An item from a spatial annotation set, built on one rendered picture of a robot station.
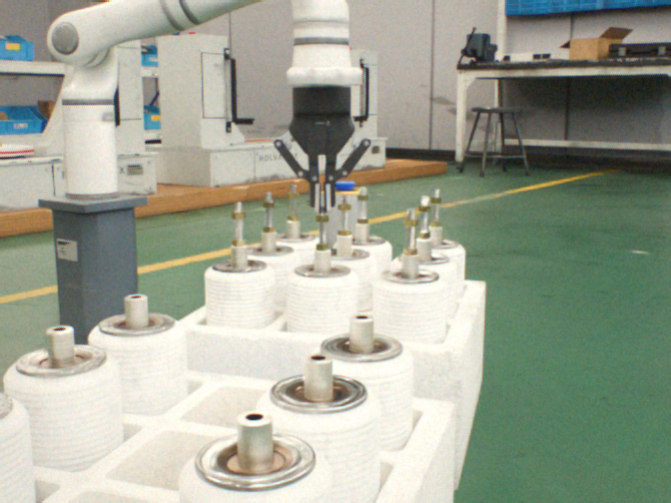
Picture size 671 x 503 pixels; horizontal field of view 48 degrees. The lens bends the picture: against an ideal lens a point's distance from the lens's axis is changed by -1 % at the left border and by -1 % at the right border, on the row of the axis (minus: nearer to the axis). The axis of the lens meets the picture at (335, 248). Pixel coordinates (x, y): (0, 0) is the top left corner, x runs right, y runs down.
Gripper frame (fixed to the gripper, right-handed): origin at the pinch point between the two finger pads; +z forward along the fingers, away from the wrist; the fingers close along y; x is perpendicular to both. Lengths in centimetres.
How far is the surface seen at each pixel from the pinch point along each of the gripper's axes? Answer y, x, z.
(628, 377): -55, -23, 35
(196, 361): 16.9, 2.1, 21.3
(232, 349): 12.1, 3.9, 19.2
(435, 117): -133, -553, 0
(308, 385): 4.0, 44.3, 8.9
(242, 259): 10.8, -3.0, 8.8
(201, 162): 41, -272, 16
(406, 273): -10.4, 4.9, 9.4
